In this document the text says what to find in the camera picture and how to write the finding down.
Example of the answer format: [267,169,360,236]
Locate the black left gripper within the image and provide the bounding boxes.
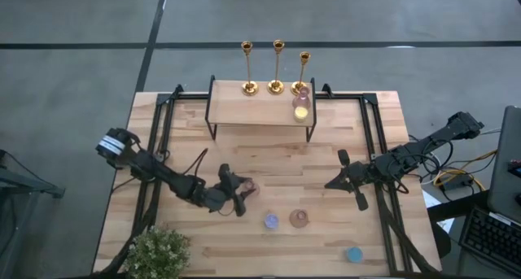
[203,163,259,218]

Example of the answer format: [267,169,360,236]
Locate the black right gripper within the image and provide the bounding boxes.
[325,149,384,211]

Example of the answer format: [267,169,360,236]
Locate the blue candle glass jar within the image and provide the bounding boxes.
[346,246,364,264]

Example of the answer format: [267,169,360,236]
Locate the tall gold metal candlestick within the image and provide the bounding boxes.
[266,38,286,96]
[239,41,260,97]

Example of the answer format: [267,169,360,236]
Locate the purple candle glass jar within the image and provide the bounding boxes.
[263,212,281,231]

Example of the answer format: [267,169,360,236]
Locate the wooden shelf riser black legs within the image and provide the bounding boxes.
[204,75,317,144]

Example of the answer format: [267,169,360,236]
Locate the white paper sheet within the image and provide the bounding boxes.
[422,188,456,234]

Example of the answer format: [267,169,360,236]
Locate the green potted plant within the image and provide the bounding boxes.
[124,225,192,279]

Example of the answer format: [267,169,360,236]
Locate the black power adapter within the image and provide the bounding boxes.
[441,177,470,191]

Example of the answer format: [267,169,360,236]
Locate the black chair seat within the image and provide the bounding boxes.
[430,220,453,259]

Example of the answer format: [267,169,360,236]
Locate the short gold metal candlestick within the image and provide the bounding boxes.
[290,50,313,96]

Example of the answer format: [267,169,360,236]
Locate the black keyboard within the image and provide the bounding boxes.
[458,207,521,277]

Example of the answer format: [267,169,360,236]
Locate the grey laptop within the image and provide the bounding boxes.
[487,105,521,224]

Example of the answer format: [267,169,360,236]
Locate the grey metal stand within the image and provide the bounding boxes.
[0,148,66,272]

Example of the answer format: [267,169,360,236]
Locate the dark left arm cable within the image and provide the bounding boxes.
[181,147,209,177]

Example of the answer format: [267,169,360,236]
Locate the black metal table frame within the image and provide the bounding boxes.
[97,83,440,277]

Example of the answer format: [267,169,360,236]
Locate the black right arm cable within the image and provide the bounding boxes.
[401,138,455,194]

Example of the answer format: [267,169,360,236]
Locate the yellow cable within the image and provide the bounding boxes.
[433,148,498,191]

